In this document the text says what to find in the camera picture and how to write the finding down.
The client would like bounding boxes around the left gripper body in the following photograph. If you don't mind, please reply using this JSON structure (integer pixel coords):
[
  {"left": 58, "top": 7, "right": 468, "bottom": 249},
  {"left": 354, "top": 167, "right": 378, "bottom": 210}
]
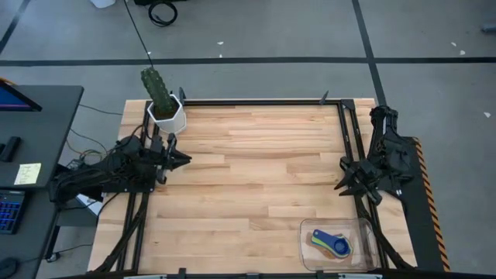
[{"left": 149, "top": 133, "right": 177, "bottom": 185}]

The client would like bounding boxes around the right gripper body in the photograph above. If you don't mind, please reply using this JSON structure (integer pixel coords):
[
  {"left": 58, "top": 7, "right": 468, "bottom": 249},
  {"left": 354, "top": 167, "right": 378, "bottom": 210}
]
[{"left": 339, "top": 156, "right": 384, "bottom": 206}]

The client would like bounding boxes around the dark blue measuring cup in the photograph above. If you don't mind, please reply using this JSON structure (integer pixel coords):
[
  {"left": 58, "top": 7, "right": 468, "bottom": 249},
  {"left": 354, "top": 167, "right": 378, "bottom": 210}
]
[{"left": 312, "top": 229, "right": 352, "bottom": 257}]

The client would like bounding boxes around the clear plastic basket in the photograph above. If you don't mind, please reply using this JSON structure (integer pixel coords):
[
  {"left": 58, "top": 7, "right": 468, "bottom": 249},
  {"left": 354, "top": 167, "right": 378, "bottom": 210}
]
[{"left": 298, "top": 217, "right": 380, "bottom": 272}]

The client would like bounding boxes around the black hazard-striped platform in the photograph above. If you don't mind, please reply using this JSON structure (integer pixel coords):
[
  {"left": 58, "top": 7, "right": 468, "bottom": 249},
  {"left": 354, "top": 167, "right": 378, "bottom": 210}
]
[{"left": 385, "top": 135, "right": 453, "bottom": 272}]

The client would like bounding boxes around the green cactus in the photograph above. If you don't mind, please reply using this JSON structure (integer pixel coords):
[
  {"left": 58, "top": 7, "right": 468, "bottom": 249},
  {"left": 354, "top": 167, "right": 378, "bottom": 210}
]
[{"left": 140, "top": 66, "right": 177, "bottom": 117}]

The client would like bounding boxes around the black desk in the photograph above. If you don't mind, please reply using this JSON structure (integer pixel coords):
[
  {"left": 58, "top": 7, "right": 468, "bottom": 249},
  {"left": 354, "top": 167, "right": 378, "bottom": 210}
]
[{"left": 0, "top": 84, "right": 105, "bottom": 270}]

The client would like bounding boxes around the yellow sticky note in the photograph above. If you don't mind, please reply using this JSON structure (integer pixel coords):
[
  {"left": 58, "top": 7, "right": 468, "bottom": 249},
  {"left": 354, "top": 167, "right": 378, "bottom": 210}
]
[{"left": 14, "top": 163, "right": 42, "bottom": 186}]

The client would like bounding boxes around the small black box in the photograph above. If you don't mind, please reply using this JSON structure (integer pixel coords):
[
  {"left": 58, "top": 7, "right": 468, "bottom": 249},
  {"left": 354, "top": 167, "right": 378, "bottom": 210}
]
[{"left": 0, "top": 136, "right": 22, "bottom": 163}]

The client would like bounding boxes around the computer monitor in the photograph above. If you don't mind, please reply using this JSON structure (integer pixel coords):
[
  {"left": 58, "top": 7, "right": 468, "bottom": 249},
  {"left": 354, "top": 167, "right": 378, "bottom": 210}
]
[{"left": 0, "top": 79, "right": 43, "bottom": 113}]

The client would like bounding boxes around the backlit keyboard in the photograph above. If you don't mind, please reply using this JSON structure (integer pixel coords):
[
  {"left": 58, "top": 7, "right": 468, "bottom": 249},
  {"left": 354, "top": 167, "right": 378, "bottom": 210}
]
[{"left": 0, "top": 190, "right": 25, "bottom": 236}]

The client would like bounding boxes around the black computer mouse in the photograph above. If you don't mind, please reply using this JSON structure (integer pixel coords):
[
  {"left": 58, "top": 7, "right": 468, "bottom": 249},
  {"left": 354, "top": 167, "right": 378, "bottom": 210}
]
[{"left": 0, "top": 257, "right": 19, "bottom": 279}]

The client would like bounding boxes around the thin black floor cable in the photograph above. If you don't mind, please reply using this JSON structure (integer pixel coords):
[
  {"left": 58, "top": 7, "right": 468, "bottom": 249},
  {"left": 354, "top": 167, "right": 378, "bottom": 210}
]
[{"left": 79, "top": 103, "right": 123, "bottom": 116}]

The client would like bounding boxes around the black aluminium table frame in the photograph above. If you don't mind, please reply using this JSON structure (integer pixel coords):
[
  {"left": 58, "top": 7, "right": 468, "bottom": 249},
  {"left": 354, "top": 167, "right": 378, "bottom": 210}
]
[{"left": 91, "top": 98, "right": 418, "bottom": 279}]

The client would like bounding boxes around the long thin black cable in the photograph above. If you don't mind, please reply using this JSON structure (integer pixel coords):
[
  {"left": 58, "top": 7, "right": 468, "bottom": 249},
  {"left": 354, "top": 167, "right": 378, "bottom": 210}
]
[{"left": 122, "top": 0, "right": 155, "bottom": 69}]

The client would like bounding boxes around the coiled black cable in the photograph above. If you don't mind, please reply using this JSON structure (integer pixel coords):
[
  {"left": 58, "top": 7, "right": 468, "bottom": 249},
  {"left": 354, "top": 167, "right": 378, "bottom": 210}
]
[{"left": 147, "top": 0, "right": 178, "bottom": 27}]

